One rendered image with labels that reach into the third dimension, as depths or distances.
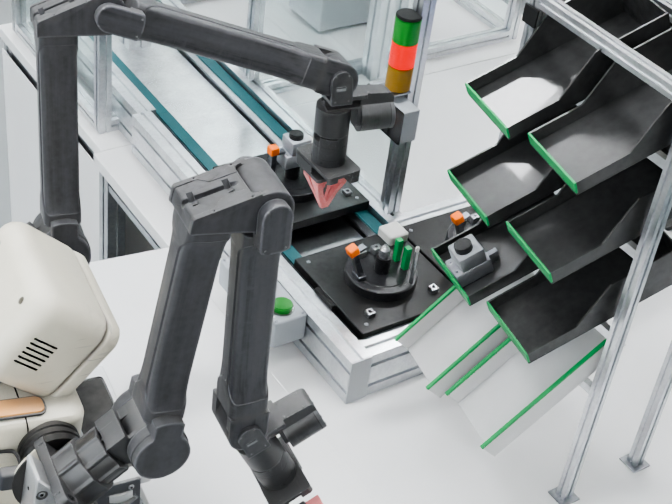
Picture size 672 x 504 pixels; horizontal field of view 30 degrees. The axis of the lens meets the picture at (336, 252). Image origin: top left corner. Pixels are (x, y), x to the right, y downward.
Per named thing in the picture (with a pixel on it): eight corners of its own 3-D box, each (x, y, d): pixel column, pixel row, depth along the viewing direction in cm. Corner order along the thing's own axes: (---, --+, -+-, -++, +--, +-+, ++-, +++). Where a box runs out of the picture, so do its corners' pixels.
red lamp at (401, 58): (398, 72, 235) (401, 49, 232) (383, 60, 238) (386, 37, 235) (419, 67, 237) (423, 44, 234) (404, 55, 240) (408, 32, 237)
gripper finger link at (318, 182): (325, 186, 217) (330, 141, 211) (348, 209, 212) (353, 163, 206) (292, 197, 214) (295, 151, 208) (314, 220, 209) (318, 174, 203)
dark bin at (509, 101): (508, 140, 183) (499, 103, 178) (467, 94, 192) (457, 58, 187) (673, 52, 185) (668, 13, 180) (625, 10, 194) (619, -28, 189)
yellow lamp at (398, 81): (394, 95, 238) (397, 73, 235) (379, 83, 241) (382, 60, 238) (415, 90, 240) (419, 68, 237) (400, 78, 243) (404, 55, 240)
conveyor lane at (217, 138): (358, 377, 234) (365, 337, 228) (156, 146, 286) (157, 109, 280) (477, 333, 248) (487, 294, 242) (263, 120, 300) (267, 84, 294)
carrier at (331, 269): (361, 342, 228) (370, 289, 221) (293, 266, 243) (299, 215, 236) (465, 305, 240) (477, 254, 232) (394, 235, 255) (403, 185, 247)
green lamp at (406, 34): (401, 49, 232) (405, 25, 229) (386, 36, 235) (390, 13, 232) (423, 44, 234) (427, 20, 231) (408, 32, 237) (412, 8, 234)
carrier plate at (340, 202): (269, 237, 250) (270, 229, 248) (212, 174, 265) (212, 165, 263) (368, 208, 261) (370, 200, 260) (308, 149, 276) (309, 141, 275)
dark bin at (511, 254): (469, 306, 202) (459, 278, 197) (434, 258, 212) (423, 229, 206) (619, 225, 205) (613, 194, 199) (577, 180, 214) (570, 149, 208)
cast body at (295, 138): (285, 170, 256) (288, 141, 251) (274, 159, 258) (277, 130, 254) (320, 161, 260) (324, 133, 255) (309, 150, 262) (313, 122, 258)
